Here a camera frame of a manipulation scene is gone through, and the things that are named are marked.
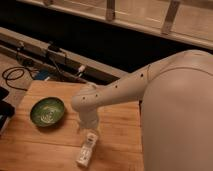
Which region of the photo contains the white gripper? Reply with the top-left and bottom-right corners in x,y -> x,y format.
78,111 -> 101,136

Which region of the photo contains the white plastic bottle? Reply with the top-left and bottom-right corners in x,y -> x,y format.
76,132 -> 98,167

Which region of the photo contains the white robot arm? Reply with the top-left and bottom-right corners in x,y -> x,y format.
71,50 -> 213,171

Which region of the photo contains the green ceramic bowl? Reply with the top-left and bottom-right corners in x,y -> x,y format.
30,97 -> 65,127

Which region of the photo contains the blue object on floor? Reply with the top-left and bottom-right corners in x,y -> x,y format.
34,70 -> 49,80

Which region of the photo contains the black device at left edge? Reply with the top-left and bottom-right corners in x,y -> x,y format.
0,86 -> 15,131

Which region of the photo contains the grey metal floor track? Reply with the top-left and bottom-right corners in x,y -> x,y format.
0,27 -> 127,82

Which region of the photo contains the black coiled cable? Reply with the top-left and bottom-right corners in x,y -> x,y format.
1,66 -> 35,91

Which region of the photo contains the wooden rail with brackets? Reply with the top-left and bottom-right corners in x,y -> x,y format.
18,0 -> 213,50

